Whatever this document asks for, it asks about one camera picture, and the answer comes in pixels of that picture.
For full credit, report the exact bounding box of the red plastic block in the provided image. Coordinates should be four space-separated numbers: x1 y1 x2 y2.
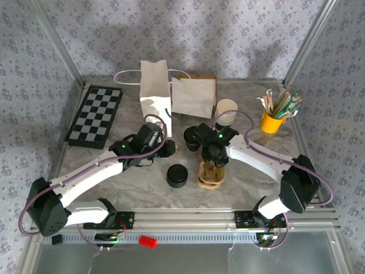
139 235 159 249

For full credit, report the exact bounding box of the stack of black lids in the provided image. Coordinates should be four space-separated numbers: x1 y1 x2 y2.
166 164 189 189

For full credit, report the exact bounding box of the white paper takeout bag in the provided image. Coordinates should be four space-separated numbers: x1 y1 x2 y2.
113 59 192 138

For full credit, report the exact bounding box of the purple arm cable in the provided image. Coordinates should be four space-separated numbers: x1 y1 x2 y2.
210 110 334 208
18 114 168 236

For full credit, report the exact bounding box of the small circuit board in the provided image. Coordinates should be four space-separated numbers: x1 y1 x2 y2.
255 232 279 244
95 232 127 244

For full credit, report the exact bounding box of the white paper straw packet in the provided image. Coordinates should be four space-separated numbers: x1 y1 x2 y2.
256 88 274 111

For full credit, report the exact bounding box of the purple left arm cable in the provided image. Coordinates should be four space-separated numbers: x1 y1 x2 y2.
18 114 168 236

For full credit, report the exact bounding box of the yellow metal bucket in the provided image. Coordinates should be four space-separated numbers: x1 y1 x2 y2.
259 110 286 134

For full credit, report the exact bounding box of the grey slotted cable duct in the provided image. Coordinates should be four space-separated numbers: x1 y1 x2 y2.
42 230 274 245

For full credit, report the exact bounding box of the black grey chessboard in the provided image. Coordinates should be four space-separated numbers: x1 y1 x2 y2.
64 84 124 150

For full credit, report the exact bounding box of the white paper napkin stack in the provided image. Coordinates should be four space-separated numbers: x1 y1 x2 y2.
171 78 217 118

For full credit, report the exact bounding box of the white paper cup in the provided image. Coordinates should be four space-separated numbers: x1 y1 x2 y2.
214 98 238 128

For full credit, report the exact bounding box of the aluminium frame post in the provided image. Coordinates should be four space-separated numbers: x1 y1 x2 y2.
282 0 339 89
28 0 86 88

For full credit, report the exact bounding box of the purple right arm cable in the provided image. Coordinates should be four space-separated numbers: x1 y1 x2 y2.
210 110 334 208

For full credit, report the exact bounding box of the green white straw packet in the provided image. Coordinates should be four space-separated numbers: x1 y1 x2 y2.
278 91 299 118
282 98 303 118

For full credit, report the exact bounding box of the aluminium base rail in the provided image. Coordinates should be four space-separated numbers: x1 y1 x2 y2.
31 208 340 231

